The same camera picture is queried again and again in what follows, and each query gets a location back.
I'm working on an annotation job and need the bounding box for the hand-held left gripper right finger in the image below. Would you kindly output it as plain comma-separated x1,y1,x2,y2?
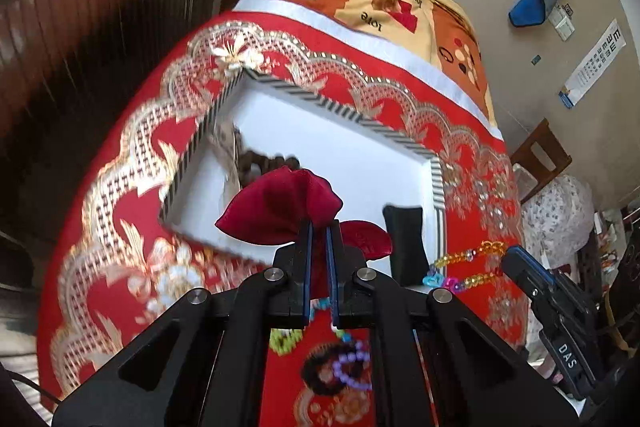
326,221,581,427

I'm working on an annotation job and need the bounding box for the white cloth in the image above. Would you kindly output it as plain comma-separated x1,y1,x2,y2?
232,0,505,142

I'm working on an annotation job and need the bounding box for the black cable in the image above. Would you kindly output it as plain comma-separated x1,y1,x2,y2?
10,372,63,403

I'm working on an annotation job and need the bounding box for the white wall switch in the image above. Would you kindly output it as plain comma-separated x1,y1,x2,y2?
549,4,576,40

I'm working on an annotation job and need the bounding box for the rainbow bead bracelet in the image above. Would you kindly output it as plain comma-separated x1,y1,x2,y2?
422,241,506,295

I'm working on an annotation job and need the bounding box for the green flower bead bracelet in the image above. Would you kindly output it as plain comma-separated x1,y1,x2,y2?
269,299,332,355

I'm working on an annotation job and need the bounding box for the black velvet pad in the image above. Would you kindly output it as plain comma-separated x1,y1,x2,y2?
384,205,431,285

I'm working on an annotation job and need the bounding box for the brown scrunchie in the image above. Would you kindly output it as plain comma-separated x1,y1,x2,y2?
235,152,301,188

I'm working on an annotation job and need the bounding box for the brown wooden panel door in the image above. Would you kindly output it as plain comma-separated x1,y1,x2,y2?
0,0,271,348

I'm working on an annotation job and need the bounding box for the orange printed blanket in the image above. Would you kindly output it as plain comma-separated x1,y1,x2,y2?
315,0,501,128

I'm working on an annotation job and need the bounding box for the striped edge white box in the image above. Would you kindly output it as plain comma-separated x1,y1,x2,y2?
159,69,447,288

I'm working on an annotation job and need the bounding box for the wooden chair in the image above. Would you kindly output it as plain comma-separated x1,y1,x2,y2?
510,119,573,202

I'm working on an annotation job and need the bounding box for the red gold patterned tablecloth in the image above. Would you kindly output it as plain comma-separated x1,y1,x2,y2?
37,19,528,427

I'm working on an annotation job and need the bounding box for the white floral fabric bundle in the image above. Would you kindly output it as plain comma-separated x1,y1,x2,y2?
520,174,596,268

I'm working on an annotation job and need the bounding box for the eye chart wall poster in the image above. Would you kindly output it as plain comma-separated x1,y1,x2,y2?
559,19,626,108

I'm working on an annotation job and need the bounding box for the red satin hair bow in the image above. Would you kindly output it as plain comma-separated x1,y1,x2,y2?
215,166,393,260

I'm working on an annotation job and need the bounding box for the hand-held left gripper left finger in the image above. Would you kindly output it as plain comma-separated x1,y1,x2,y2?
51,219,316,427

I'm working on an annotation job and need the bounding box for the leopard print sheer hair bow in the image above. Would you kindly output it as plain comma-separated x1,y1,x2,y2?
212,122,242,208

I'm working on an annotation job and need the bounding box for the black scrunchie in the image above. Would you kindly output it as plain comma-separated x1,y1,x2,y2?
302,342,371,395

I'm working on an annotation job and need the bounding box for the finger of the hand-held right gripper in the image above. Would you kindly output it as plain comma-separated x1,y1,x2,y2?
500,246,556,303

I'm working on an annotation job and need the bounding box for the purple bead bracelet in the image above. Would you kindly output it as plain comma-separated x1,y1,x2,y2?
332,339,373,390

